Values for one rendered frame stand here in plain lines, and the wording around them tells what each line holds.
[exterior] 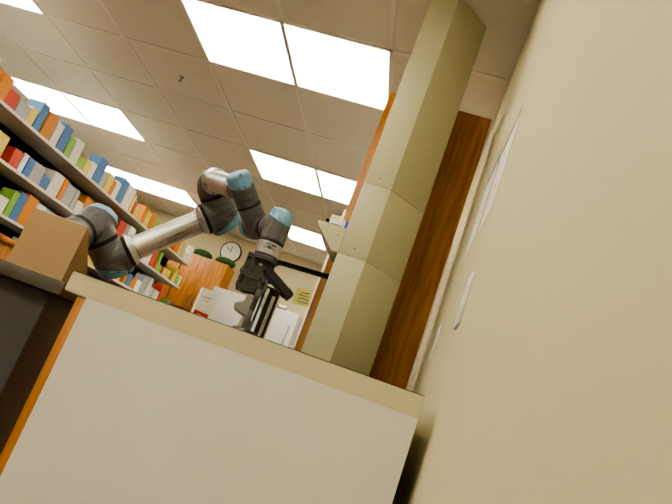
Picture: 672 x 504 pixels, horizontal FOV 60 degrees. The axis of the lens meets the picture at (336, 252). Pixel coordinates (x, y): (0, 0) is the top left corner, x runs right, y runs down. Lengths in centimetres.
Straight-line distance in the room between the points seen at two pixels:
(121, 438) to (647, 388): 98
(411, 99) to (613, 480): 225
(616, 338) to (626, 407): 4
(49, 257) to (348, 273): 99
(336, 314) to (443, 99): 101
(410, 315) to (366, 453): 151
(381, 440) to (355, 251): 123
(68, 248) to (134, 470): 100
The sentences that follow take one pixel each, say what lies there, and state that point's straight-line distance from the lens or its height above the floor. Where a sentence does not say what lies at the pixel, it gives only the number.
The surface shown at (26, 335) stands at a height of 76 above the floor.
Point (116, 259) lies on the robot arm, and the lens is 215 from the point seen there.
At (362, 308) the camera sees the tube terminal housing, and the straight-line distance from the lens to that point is 217.
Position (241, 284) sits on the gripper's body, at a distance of 169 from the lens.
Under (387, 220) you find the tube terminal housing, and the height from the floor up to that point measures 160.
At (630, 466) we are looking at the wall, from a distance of 25.
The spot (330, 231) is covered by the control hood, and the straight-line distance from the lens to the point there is 221.
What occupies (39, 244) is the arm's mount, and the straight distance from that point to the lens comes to 202.
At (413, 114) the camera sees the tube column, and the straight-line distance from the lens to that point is 241.
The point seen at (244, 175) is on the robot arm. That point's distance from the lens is 178.
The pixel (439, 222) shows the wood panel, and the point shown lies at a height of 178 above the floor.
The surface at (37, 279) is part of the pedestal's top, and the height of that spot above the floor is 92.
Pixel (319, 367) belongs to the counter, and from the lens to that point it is 106.
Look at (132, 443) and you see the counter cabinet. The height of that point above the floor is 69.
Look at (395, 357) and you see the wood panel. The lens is 248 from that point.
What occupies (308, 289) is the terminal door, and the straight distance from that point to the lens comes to 249.
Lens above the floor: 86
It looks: 15 degrees up
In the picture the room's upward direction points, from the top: 20 degrees clockwise
